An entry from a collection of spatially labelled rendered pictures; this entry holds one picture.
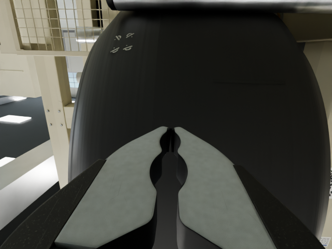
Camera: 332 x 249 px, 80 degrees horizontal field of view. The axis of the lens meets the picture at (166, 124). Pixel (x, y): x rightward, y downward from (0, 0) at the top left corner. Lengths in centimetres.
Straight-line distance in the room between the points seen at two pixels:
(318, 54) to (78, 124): 45
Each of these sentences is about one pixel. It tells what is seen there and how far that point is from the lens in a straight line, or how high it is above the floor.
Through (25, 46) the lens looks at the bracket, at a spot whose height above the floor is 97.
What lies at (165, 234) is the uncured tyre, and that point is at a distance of 22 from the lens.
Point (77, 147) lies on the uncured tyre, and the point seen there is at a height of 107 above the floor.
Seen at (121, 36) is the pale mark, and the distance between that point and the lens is 26.
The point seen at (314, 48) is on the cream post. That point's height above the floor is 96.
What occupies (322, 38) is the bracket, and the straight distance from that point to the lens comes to 47.
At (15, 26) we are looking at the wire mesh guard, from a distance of 95.
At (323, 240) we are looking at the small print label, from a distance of 65.
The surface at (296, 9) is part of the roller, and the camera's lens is 33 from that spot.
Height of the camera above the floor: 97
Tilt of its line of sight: 21 degrees up
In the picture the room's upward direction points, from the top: 179 degrees counter-clockwise
